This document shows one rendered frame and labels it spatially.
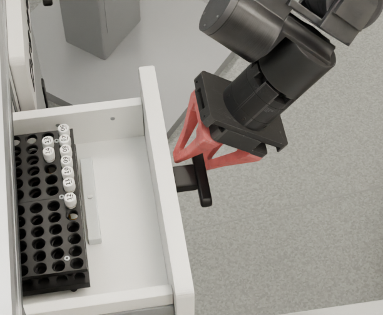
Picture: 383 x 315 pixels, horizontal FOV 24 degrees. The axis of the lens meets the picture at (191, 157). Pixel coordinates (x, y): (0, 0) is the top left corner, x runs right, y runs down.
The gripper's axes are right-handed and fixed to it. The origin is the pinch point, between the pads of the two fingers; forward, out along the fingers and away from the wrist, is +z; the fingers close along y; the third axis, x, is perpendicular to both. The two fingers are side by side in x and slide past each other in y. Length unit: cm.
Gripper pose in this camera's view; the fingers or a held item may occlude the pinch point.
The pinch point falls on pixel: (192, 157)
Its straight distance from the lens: 97.6
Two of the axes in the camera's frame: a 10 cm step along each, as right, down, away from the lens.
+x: 1.6, 7.9, -5.9
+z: -5.9, 5.5, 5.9
